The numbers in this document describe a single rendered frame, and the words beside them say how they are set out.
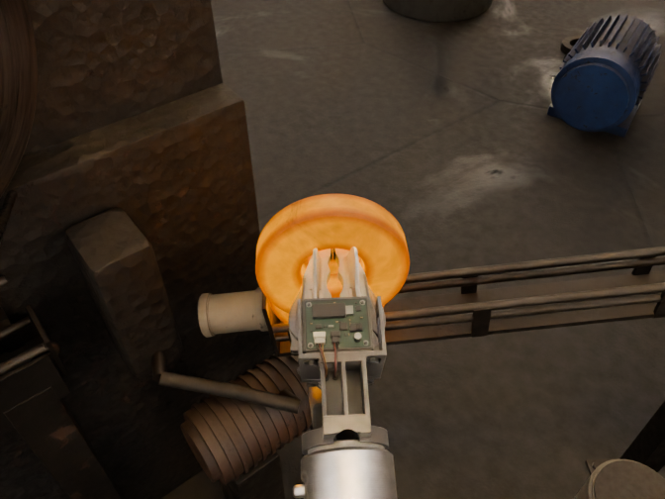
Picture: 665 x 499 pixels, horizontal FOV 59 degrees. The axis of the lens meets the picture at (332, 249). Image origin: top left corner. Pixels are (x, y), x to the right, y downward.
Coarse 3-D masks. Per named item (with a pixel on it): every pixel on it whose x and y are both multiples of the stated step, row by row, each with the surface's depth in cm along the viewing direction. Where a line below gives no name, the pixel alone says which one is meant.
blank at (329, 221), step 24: (288, 216) 56; (312, 216) 55; (336, 216) 55; (360, 216) 55; (384, 216) 57; (264, 240) 58; (288, 240) 57; (312, 240) 57; (336, 240) 57; (360, 240) 57; (384, 240) 57; (264, 264) 59; (288, 264) 59; (360, 264) 63; (384, 264) 60; (408, 264) 60; (264, 288) 61; (288, 288) 61; (336, 288) 63; (384, 288) 62; (288, 312) 64
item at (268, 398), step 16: (160, 352) 83; (160, 368) 82; (160, 384) 81; (176, 384) 81; (192, 384) 82; (208, 384) 83; (224, 384) 84; (240, 400) 84; (256, 400) 83; (272, 400) 83; (288, 400) 83
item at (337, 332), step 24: (312, 312) 49; (336, 312) 48; (360, 312) 49; (312, 336) 48; (336, 336) 47; (360, 336) 47; (384, 336) 48; (312, 360) 48; (336, 360) 46; (360, 360) 47; (384, 360) 48; (312, 384) 53; (336, 384) 48; (360, 384) 48; (336, 408) 47; (360, 408) 47; (312, 432) 47; (336, 432) 44; (360, 432) 44; (384, 432) 47
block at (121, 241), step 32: (96, 224) 74; (128, 224) 74; (96, 256) 70; (128, 256) 71; (96, 288) 71; (128, 288) 73; (160, 288) 77; (128, 320) 76; (160, 320) 80; (128, 352) 80
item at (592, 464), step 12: (660, 408) 111; (660, 420) 111; (648, 432) 115; (660, 432) 111; (636, 444) 120; (648, 444) 115; (660, 444) 112; (624, 456) 124; (636, 456) 120; (648, 456) 116; (660, 456) 116; (588, 468) 134; (660, 468) 120; (300, 480) 131
